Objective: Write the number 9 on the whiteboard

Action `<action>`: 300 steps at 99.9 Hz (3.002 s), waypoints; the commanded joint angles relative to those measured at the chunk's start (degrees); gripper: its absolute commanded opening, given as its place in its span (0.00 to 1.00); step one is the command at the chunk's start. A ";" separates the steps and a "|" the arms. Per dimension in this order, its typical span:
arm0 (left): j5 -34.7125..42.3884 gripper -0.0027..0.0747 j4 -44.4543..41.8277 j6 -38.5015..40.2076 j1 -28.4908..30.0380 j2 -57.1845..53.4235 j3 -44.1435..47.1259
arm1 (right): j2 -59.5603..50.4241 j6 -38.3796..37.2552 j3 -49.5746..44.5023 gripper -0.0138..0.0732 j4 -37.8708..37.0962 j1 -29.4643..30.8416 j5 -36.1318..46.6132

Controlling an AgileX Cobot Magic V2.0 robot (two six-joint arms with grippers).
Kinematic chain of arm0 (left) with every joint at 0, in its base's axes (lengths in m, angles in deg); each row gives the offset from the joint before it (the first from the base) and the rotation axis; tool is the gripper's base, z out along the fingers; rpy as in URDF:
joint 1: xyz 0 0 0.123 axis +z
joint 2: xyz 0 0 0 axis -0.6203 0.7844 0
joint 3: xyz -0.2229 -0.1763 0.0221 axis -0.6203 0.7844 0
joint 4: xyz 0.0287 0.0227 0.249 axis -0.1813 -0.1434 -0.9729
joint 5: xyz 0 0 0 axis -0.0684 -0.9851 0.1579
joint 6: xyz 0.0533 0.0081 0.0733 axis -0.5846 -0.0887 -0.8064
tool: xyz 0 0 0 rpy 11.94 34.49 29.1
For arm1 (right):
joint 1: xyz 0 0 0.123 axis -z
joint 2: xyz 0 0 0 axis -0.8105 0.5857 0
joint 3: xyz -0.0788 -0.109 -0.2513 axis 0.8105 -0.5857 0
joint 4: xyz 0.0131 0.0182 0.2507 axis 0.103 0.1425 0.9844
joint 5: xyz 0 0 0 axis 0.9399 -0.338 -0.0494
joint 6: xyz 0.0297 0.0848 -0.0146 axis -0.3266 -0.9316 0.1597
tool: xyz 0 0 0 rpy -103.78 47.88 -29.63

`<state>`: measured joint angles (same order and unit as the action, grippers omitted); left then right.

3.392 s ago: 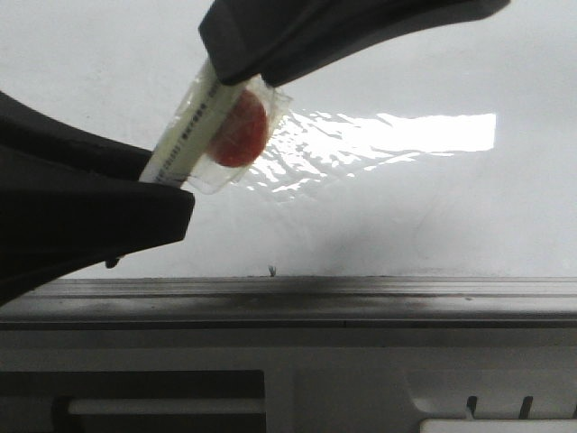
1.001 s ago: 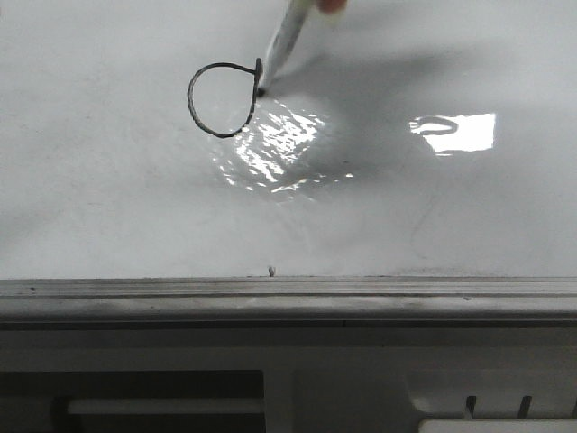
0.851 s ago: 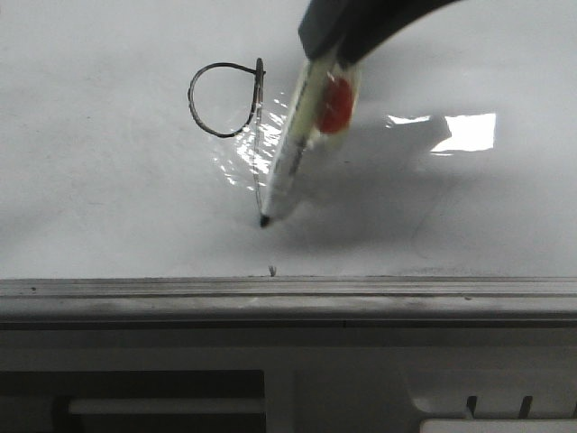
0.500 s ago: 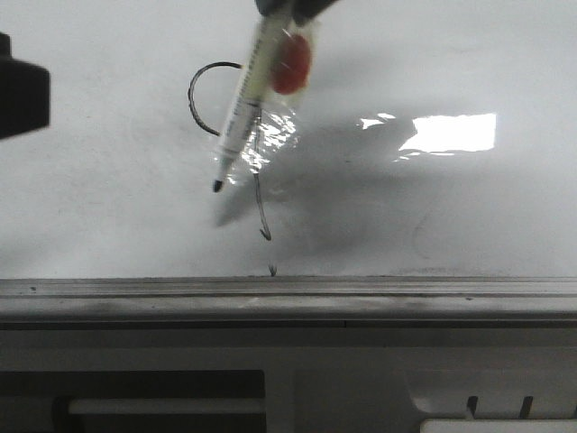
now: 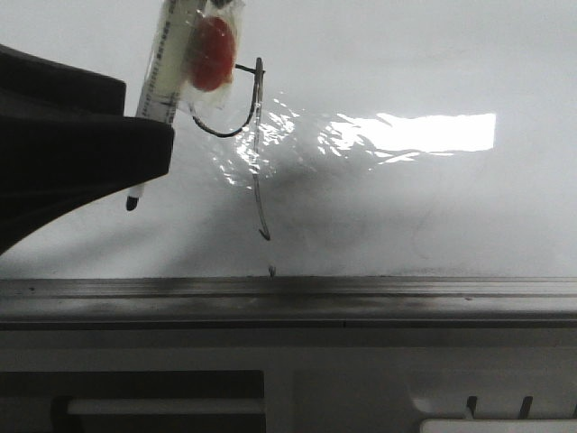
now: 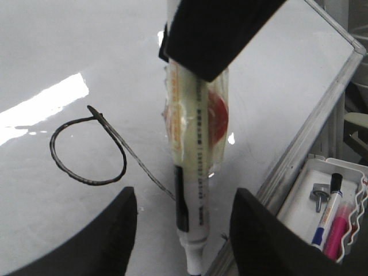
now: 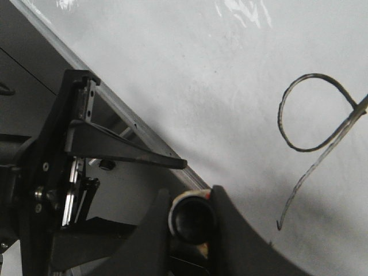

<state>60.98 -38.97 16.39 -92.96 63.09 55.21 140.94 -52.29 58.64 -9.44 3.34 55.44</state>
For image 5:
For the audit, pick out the white cabinet below whiteboard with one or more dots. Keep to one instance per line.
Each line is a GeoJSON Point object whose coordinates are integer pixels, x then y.
{"type": "Point", "coordinates": [287, 379]}

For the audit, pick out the aluminium whiteboard frame rail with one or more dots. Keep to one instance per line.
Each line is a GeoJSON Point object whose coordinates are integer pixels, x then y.
{"type": "Point", "coordinates": [305, 300]}

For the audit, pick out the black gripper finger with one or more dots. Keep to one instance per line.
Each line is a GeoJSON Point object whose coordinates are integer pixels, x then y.
{"type": "Point", "coordinates": [50, 167]}
{"type": "Point", "coordinates": [61, 85]}

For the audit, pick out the white whiteboard marker pen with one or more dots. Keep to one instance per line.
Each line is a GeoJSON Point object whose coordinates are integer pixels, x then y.
{"type": "Point", "coordinates": [169, 54]}

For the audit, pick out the white whiteboard surface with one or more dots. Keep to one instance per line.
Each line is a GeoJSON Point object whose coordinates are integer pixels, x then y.
{"type": "Point", "coordinates": [398, 138]}

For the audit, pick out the red magnet taped to marker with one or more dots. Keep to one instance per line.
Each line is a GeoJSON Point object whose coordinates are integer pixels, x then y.
{"type": "Point", "coordinates": [211, 53]}

